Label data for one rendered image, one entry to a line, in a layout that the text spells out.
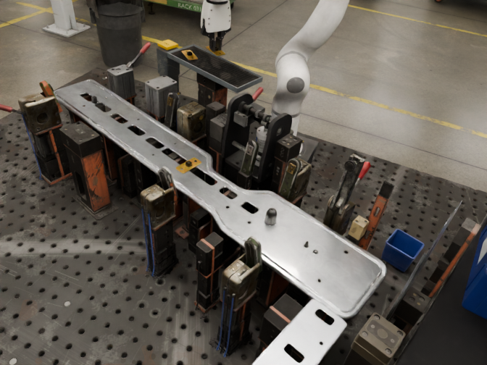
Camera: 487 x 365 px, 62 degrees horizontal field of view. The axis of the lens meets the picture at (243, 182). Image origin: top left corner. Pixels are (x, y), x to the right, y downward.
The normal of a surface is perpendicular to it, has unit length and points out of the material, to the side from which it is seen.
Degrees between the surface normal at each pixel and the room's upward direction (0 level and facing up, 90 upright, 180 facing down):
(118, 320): 0
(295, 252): 0
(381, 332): 0
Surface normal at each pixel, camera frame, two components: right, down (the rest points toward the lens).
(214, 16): 0.49, 0.60
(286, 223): 0.08, -0.75
